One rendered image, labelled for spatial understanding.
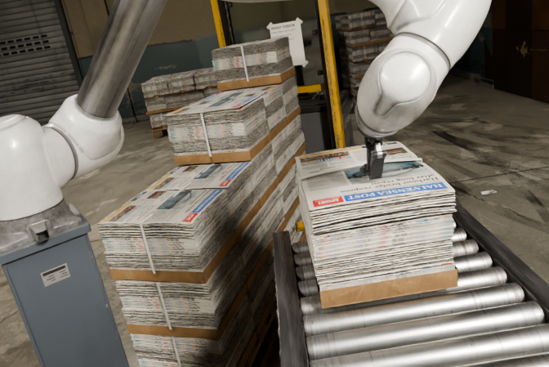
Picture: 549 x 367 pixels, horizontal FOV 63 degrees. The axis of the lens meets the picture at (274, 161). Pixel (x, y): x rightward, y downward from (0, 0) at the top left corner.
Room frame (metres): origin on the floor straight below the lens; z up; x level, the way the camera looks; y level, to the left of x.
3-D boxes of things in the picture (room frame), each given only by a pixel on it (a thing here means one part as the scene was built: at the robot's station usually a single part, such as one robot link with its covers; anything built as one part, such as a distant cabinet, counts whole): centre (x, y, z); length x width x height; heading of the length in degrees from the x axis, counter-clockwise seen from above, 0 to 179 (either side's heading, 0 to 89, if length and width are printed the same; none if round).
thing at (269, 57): (2.60, 0.02, 0.65); 0.39 x 0.30 x 1.29; 70
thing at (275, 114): (2.32, 0.12, 0.95); 0.38 x 0.29 x 0.23; 69
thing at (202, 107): (2.05, 0.23, 1.06); 0.37 x 0.29 x 0.01; 69
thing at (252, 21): (3.03, -0.14, 1.28); 0.57 x 0.01 x 0.65; 70
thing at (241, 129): (2.05, 0.23, 0.95); 0.38 x 0.29 x 0.23; 69
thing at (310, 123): (3.36, -0.26, 0.40); 0.69 x 0.55 x 0.80; 70
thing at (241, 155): (2.04, 0.22, 0.86); 0.38 x 0.29 x 0.04; 69
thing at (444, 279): (0.87, -0.19, 0.83); 0.29 x 0.16 x 0.04; 89
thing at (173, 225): (1.92, 0.27, 0.42); 1.17 x 0.39 x 0.83; 160
